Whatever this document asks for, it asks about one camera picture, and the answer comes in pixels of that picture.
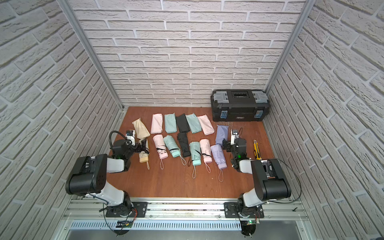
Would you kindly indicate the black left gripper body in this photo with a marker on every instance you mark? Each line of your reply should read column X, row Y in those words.
column 139, row 145

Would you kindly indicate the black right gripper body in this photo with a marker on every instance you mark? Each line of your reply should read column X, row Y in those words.
column 230, row 148

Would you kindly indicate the beige umbrella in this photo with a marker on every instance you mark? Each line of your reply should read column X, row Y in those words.
column 144, row 156

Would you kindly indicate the beige umbrella sleeve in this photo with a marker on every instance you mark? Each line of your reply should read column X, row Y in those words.
column 141, row 130

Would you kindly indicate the lilac sleeved umbrella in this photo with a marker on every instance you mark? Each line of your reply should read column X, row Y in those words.
column 222, row 134

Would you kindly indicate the light pink sleeved umbrella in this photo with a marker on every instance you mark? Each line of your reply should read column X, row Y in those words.
column 157, row 124

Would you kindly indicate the small mint green sleeve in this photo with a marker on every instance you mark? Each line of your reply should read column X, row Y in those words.
column 193, row 123

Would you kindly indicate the mint green sleeved umbrella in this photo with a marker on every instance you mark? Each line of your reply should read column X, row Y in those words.
column 170, row 123

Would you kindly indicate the black umbrella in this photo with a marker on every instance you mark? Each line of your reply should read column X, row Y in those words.
column 184, row 148

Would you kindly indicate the black umbrella sleeve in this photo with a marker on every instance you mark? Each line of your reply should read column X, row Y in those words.
column 182, row 124

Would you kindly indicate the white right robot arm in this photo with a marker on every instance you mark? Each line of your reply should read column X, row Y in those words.
column 270, row 182

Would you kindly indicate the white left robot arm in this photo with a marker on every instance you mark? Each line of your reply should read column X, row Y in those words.
column 88, row 178

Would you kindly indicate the yellow utility knife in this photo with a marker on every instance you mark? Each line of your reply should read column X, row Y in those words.
column 257, row 153

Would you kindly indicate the black plastic toolbox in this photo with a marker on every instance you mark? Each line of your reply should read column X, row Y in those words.
column 239, row 105

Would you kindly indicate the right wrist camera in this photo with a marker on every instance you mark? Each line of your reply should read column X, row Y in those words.
column 234, row 135

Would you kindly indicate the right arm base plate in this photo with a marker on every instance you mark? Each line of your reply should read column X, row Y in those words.
column 234, row 210

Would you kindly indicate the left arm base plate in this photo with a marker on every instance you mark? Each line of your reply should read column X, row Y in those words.
column 132, row 209

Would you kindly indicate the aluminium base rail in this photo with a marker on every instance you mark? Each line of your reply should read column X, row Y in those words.
column 185, row 214

